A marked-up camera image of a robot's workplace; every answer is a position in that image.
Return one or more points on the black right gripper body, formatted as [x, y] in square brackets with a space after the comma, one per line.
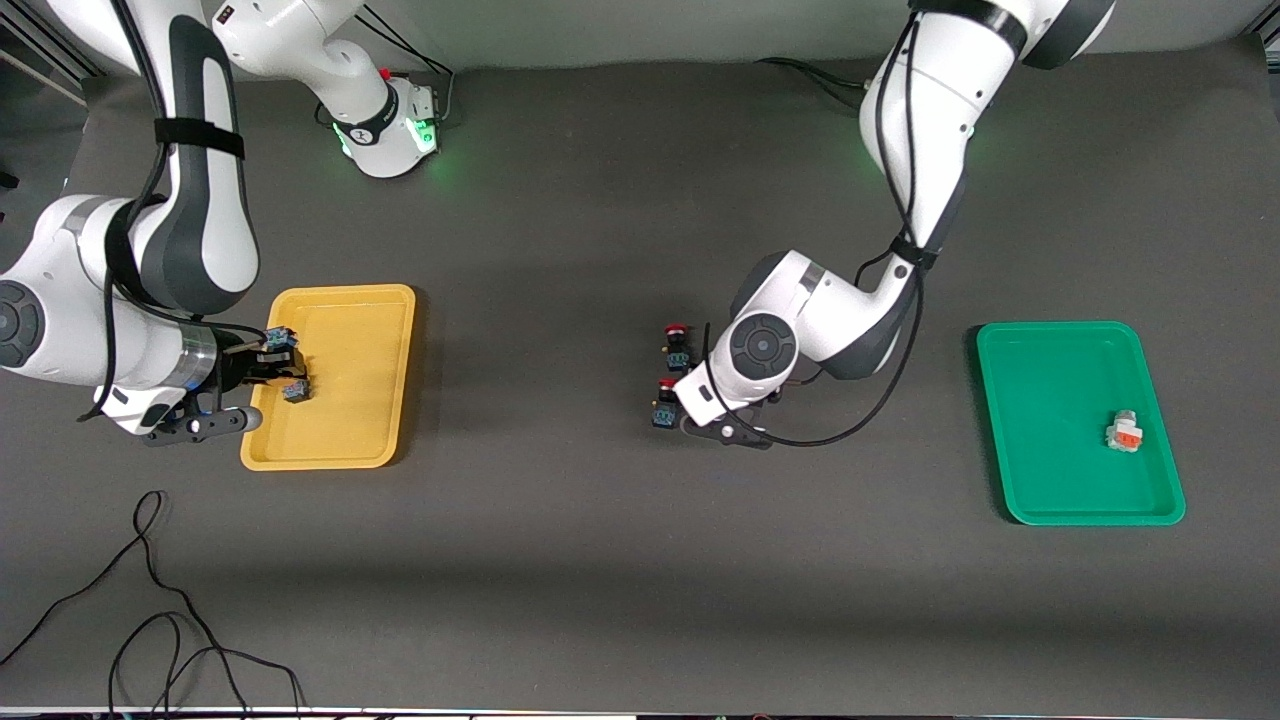
[236, 369]

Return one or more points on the yellow push button switch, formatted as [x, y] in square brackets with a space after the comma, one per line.
[280, 340]
[295, 390]

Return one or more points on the green button white orange block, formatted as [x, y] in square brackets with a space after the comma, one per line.
[1125, 432]

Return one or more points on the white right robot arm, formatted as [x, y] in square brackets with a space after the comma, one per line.
[200, 230]

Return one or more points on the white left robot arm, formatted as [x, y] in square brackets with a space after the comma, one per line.
[930, 120]

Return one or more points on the yellow plastic tray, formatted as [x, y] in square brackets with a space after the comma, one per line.
[360, 420]

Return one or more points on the dark grey table cloth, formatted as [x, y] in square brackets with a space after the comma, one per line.
[640, 560]

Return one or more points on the green plastic tray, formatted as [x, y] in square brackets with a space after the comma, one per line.
[1050, 440]

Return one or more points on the aluminium frame rail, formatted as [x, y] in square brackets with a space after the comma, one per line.
[70, 62]

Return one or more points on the red push button switch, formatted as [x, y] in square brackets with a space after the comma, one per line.
[662, 412]
[676, 347]

